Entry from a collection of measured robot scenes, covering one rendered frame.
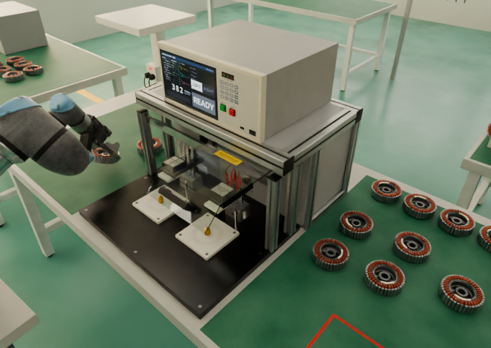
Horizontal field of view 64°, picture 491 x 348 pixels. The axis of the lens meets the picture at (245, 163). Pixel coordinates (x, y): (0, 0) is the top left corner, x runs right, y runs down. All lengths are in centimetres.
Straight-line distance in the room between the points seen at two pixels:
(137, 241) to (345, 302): 67
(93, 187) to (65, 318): 80
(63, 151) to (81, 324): 125
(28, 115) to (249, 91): 56
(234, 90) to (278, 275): 57
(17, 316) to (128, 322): 89
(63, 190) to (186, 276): 69
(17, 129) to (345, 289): 98
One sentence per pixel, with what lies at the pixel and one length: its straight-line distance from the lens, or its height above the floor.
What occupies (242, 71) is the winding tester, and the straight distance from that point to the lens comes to 107.
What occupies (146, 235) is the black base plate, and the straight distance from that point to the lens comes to 136.
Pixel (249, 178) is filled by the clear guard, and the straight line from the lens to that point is 107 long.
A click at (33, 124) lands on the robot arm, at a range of 109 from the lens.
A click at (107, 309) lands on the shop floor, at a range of 219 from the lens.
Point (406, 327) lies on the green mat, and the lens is 121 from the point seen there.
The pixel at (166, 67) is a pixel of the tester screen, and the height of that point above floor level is 124.
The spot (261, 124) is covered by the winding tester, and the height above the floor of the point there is 118.
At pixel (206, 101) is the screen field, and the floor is 118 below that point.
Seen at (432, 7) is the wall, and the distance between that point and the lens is 749.
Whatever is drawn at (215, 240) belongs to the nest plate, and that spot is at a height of 78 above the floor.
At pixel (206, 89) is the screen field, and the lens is 121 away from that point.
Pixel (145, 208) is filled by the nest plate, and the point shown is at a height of 78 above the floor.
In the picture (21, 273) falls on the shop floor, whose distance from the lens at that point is 253.
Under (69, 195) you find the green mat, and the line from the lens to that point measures 165.
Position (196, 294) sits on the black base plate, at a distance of 117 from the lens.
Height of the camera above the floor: 170
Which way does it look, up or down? 34 degrees down
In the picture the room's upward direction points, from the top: straight up
